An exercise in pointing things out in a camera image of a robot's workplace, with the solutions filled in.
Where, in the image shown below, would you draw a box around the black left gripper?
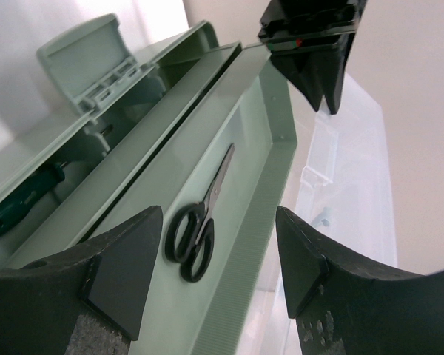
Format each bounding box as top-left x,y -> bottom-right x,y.
258,1 -> 367,114

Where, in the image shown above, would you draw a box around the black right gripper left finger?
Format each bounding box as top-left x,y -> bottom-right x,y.
0,206 -> 163,354

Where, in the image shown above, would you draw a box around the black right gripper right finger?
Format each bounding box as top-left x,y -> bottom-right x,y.
276,207 -> 444,354

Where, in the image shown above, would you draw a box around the clear plastic container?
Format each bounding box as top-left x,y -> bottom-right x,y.
237,76 -> 397,354

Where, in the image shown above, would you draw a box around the black handled scissors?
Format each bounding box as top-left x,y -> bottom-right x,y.
165,143 -> 235,283

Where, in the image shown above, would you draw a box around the large green handled screwdriver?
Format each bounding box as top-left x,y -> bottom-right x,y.
0,162 -> 68,237

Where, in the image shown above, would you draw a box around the green cantilever toolbox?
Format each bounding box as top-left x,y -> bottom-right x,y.
0,13 -> 297,354

